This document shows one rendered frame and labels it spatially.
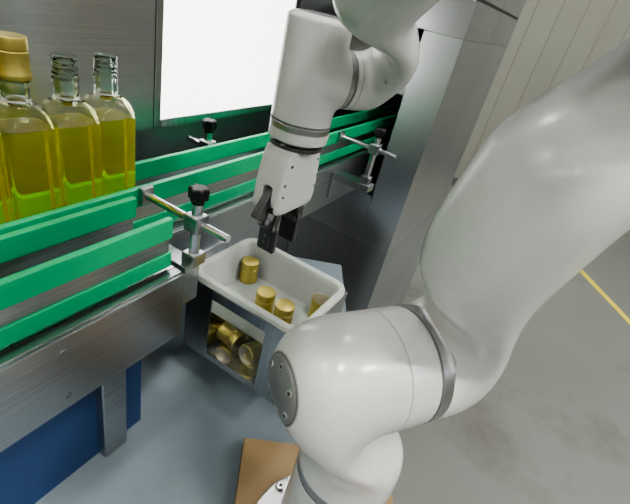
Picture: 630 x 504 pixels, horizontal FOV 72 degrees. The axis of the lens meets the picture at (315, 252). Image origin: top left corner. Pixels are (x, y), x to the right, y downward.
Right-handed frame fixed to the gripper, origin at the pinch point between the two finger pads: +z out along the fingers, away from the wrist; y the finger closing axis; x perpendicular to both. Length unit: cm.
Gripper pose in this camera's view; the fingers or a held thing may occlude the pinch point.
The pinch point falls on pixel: (278, 234)
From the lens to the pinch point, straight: 69.5
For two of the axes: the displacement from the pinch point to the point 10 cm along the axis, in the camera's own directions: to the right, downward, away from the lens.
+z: -2.1, 8.3, 5.1
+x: 8.2, 4.3, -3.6
